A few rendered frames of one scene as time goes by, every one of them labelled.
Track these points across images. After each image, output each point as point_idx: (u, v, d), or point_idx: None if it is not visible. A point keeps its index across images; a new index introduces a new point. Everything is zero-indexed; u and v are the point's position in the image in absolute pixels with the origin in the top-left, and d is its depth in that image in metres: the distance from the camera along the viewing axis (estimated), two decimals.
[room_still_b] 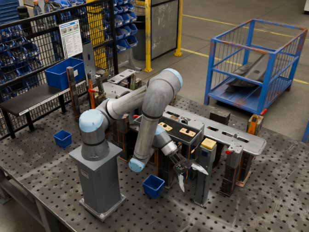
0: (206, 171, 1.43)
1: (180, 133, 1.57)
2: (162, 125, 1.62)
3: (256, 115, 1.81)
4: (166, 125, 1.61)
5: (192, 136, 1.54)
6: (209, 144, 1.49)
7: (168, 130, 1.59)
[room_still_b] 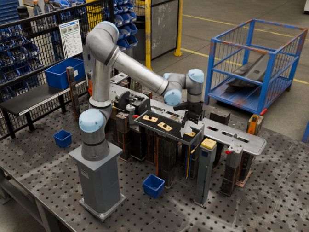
0: None
1: (180, 133, 1.57)
2: (162, 125, 1.62)
3: (256, 115, 1.81)
4: (166, 125, 1.61)
5: (192, 136, 1.55)
6: (209, 144, 1.49)
7: (168, 130, 1.59)
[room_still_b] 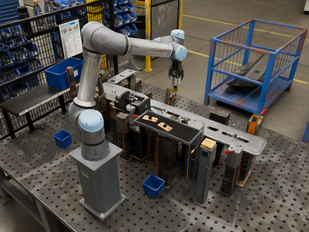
0: (178, 86, 1.81)
1: (180, 133, 1.57)
2: (162, 125, 1.62)
3: (256, 115, 1.81)
4: (166, 125, 1.61)
5: (171, 90, 1.80)
6: (209, 144, 1.49)
7: (168, 130, 1.59)
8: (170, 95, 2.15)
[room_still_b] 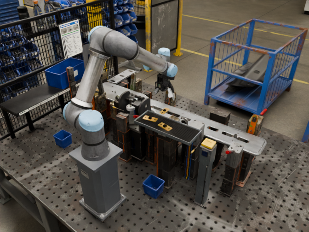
0: (173, 98, 1.94)
1: (180, 133, 1.57)
2: (162, 125, 1.62)
3: (256, 115, 1.81)
4: (166, 125, 1.61)
5: (159, 112, 2.03)
6: (209, 144, 1.49)
7: (168, 130, 1.59)
8: None
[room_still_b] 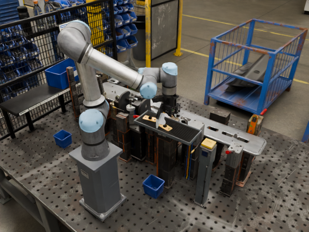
0: (176, 115, 1.63)
1: (180, 133, 1.57)
2: (162, 125, 1.62)
3: (256, 115, 1.81)
4: (166, 125, 1.61)
5: None
6: (209, 144, 1.49)
7: (168, 130, 1.59)
8: None
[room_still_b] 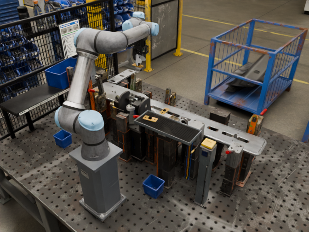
0: (140, 62, 2.04)
1: (180, 133, 1.57)
2: (135, 65, 2.05)
3: (256, 115, 1.81)
4: (139, 64, 2.04)
5: (159, 112, 2.03)
6: (209, 144, 1.49)
7: (140, 67, 2.01)
8: (170, 95, 2.15)
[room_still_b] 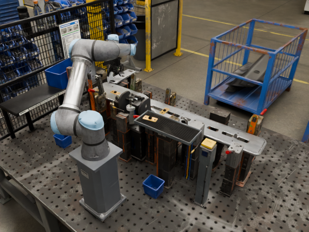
0: (121, 74, 2.25)
1: (180, 133, 1.57)
2: (113, 92, 2.28)
3: (256, 115, 1.81)
4: (116, 91, 2.27)
5: (159, 112, 2.03)
6: (209, 144, 1.49)
7: (117, 94, 2.25)
8: (170, 95, 2.15)
